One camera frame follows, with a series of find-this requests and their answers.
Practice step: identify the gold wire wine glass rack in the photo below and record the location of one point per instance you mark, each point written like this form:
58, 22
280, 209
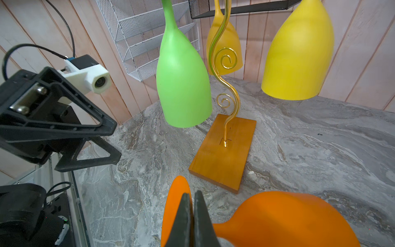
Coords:
222, 157

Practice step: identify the black mesh wall basket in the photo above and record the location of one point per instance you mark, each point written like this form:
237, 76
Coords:
201, 9

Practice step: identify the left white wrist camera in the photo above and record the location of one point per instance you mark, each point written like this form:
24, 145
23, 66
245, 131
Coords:
86, 74

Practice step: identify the white mesh wall shelf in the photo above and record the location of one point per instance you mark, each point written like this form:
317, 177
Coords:
137, 28

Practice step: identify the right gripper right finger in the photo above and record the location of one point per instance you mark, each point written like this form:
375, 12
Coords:
203, 230

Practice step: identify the orange wine glass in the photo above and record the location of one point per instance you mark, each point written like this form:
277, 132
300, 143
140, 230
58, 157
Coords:
270, 219

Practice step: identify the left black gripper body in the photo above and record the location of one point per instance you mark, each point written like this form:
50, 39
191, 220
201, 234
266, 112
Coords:
44, 113

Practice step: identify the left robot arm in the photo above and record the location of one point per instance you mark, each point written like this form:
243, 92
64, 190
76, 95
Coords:
26, 219

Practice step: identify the amber yellow wine glass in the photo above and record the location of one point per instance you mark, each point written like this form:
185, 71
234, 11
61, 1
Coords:
226, 40

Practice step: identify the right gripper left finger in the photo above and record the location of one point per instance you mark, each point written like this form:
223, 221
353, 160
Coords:
180, 235

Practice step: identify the front green wine glass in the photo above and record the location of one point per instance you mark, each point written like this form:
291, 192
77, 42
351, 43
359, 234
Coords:
182, 79

